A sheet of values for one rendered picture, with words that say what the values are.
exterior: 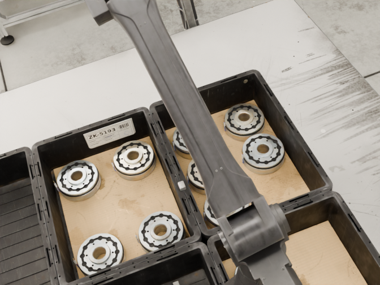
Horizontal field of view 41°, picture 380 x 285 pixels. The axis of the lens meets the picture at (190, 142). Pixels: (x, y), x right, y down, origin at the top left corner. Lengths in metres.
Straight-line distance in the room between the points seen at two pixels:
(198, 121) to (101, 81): 1.09
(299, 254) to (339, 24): 1.95
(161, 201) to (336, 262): 0.42
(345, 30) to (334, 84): 1.29
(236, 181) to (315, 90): 0.99
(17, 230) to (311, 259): 0.68
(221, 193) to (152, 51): 0.20
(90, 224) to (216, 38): 0.83
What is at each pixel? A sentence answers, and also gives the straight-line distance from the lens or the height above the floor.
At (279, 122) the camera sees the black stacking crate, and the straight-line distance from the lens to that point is 1.26.
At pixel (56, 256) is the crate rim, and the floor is 0.93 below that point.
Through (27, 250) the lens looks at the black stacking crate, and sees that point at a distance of 1.25.
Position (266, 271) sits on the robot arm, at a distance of 0.68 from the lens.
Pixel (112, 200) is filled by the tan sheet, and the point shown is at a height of 0.83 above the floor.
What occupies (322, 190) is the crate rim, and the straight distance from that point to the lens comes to 1.11.
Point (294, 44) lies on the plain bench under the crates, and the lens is 1.74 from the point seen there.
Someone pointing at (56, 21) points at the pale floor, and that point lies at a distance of 3.20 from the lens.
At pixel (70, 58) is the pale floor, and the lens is 2.91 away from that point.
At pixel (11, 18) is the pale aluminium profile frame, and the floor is 0.14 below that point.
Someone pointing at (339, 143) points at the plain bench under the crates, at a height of 0.70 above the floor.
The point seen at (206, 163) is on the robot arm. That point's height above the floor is 1.34.
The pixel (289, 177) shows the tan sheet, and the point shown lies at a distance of 1.24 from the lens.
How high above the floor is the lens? 1.86
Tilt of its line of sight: 52 degrees down
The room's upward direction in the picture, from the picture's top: 10 degrees counter-clockwise
